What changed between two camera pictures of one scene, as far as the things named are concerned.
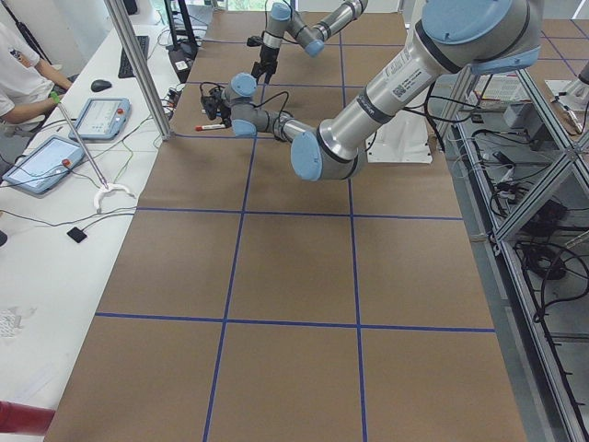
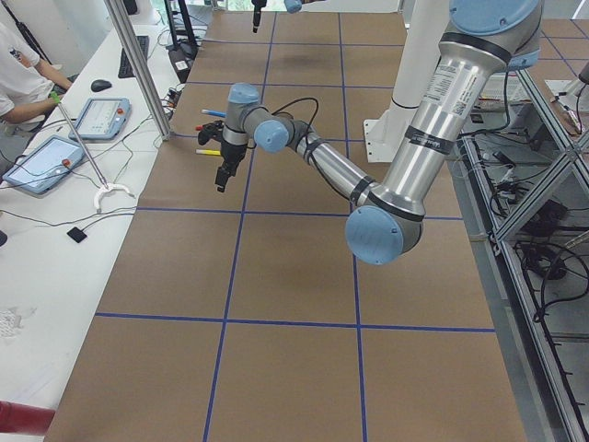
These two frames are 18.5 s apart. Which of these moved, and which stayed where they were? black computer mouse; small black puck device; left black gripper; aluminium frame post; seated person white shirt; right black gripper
Moved: right black gripper; left black gripper
Stayed: black computer mouse; aluminium frame post; small black puck device; seated person white shirt
